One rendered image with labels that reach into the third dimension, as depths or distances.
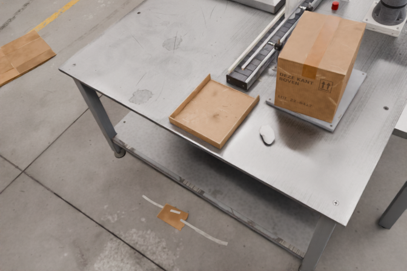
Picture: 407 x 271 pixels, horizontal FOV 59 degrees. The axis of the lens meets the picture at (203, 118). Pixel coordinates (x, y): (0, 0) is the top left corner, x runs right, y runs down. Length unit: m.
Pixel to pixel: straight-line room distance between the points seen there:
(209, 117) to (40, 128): 1.71
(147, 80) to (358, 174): 0.99
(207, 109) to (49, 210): 1.36
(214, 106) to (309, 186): 0.52
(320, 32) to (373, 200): 1.22
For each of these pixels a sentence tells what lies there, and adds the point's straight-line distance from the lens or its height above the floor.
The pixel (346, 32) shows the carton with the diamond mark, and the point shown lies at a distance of 1.47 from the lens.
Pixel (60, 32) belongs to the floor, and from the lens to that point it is 3.76.
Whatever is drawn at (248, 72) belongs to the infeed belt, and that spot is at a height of 0.88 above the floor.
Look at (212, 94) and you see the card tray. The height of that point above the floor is 0.83.
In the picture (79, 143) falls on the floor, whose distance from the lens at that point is 2.71.
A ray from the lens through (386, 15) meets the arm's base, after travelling 1.95.
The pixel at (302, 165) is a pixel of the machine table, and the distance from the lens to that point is 1.39.
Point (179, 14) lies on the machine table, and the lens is 2.09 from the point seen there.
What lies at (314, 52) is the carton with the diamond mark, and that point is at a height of 1.12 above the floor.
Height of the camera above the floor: 2.01
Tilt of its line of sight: 51 degrees down
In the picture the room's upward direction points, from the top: 9 degrees counter-clockwise
